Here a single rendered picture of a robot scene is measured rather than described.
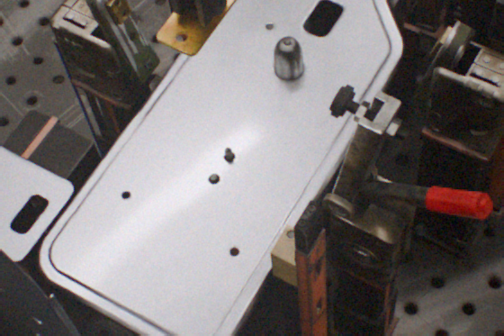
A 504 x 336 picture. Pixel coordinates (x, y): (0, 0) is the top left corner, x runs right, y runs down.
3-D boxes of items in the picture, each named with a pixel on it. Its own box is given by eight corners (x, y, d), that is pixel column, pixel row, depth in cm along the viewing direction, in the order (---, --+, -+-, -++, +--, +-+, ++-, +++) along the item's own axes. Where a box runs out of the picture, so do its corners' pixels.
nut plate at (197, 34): (209, -32, 82) (207, -42, 81) (247, -16, 81) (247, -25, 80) (154, 40, 79) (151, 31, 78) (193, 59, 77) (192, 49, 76)
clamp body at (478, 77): (419, 180, 132) (448, 11, 100) (499, 218, 129) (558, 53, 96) (388, 235, 129) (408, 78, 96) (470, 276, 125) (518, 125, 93)
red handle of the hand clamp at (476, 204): (348, 161, 92) (493, 178, 81) (359, 176, 94) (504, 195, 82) (327, 195, 91) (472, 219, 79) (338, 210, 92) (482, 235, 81)
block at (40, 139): (87, 204, 134) (33, 92, 109) (155, 239, 130) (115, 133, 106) (46, 260, 130) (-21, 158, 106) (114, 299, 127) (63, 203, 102)
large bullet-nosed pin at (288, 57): (284, 59, 109) (282, 23, 103) (309, 70, 108) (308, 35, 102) (270, 80, 107) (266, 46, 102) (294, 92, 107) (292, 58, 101)
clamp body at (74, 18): (128, 126, 140) (71, -33, 110) (197, 160, 136) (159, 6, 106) (92, 176, 136) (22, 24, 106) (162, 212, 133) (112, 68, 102)
